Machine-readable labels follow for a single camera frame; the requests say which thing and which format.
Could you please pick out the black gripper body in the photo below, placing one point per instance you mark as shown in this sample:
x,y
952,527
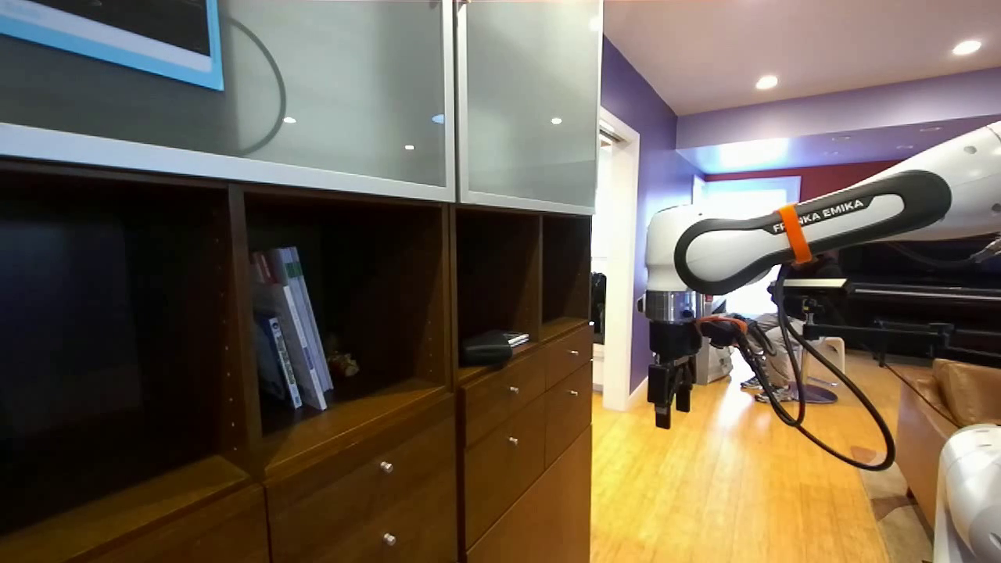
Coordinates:
x,y
674,347

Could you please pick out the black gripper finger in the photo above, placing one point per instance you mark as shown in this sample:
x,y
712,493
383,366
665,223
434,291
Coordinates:
x,y
682,398
663,413

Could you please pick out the frosted glass cabinet door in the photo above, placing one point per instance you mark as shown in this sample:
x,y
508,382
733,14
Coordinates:
x,y
530,94
340,94

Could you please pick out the small black box on shelf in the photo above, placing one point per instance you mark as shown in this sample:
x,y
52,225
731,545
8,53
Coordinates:
x,y
494,347

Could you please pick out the upright books on shelf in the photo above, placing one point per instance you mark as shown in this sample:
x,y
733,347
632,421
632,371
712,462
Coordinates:
x,y
288,326

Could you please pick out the brown leather sofa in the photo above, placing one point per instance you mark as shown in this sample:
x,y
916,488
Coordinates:
x,y
941,398

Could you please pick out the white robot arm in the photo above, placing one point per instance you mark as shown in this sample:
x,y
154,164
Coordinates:
x,y
941,196

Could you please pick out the brown wooden cabinet unit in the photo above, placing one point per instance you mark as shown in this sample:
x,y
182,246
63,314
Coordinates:
x,y
138,421

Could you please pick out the small figurine on shelf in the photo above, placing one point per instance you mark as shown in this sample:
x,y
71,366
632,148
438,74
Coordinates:
x,y
342,364

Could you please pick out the black piano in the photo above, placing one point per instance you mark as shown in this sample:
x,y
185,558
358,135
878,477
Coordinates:
x,y
923,299

